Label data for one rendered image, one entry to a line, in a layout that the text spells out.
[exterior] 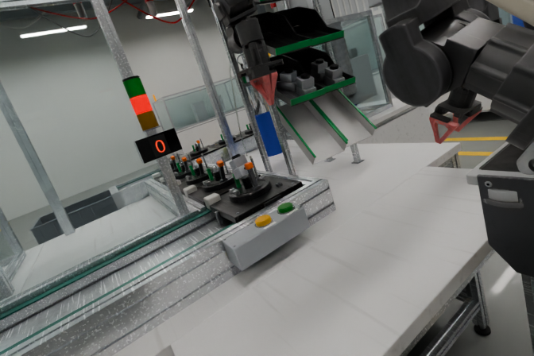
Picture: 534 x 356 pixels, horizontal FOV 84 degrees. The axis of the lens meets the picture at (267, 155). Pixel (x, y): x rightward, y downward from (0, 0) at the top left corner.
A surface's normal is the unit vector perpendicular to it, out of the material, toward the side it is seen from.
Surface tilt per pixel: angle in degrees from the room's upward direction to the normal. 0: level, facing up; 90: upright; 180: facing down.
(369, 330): 0
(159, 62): 90
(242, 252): 90
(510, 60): 70
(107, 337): 90
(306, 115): 45
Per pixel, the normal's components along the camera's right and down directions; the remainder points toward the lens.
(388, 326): -0.31, -0.93
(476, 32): -0.15, -0.61
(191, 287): 0.51, 0.03
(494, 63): -0.77, 0.18
